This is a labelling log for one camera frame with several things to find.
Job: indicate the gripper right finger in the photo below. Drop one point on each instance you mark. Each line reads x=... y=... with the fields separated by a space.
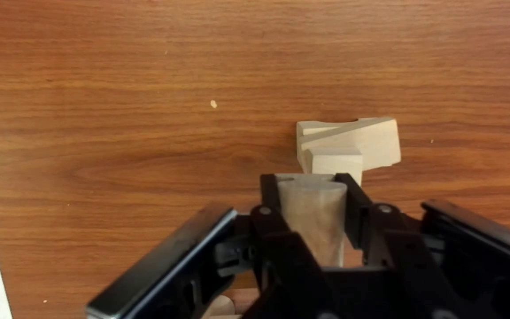
x=467 y=257

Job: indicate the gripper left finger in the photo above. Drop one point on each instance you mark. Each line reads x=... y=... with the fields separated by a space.
x=179 y=261

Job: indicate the wooden cylinder block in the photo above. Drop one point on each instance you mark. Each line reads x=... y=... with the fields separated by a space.
x=303 y=177
x=314 y=221

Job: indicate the round wooden block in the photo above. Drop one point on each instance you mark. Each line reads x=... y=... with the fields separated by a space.
x=219 y=308

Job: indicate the wooden arch block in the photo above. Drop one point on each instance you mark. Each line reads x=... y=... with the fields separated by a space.
x=370 y=141

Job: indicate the small wooden rectangular block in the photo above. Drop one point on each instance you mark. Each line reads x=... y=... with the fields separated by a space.
x=334 y=161

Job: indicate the flat wooden block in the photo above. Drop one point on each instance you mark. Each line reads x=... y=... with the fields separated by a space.
x=317 y=127

